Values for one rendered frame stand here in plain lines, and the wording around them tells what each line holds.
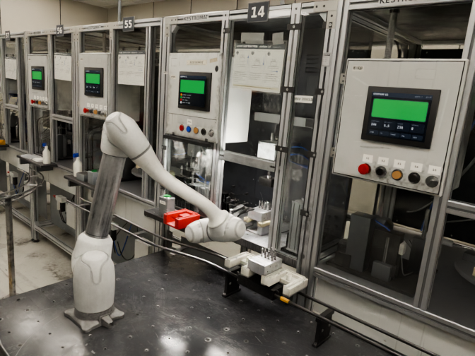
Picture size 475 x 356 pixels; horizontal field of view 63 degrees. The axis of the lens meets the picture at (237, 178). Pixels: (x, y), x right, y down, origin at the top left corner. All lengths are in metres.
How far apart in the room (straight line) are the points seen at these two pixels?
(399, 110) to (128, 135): 1.01
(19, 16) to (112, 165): 7.73
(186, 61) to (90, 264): 1.18
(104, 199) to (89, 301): 0.42
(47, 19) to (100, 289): 8.23
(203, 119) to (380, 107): 0.97
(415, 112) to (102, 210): 1.31
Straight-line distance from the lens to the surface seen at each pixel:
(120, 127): 1.56
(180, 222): 2.08
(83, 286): 1.68
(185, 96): 2.18
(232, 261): 1.83
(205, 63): 2.12
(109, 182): 1.76
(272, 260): 1.75
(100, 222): 1.81
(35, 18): 9.44
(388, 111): 1.52
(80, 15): 9.85
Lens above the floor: 1.64
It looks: 12 degrees down
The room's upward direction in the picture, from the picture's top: 5 degrees clockwise
